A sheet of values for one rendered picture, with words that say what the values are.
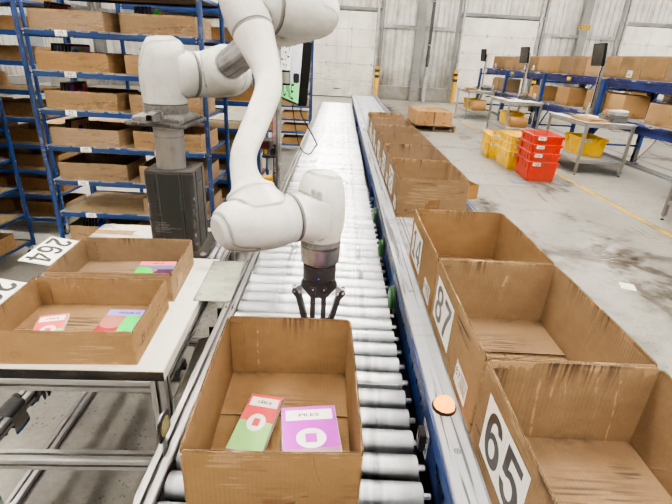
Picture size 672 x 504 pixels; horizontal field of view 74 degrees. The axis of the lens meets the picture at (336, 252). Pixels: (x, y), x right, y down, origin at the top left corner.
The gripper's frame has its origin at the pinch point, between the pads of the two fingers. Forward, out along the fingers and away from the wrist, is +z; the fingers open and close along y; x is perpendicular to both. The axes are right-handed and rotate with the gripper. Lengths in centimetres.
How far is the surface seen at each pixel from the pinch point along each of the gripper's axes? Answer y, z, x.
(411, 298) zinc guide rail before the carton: -25.3, -3.5, -14.8
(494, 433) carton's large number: -29, -13, 42
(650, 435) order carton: -58, -8, 36
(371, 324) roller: -15.9, 11.3, -23.7
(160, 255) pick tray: 61, 7, -57
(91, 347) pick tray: 56, 5, 2
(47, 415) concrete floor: 117, 85, -54
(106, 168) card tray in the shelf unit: 133, 4, -166
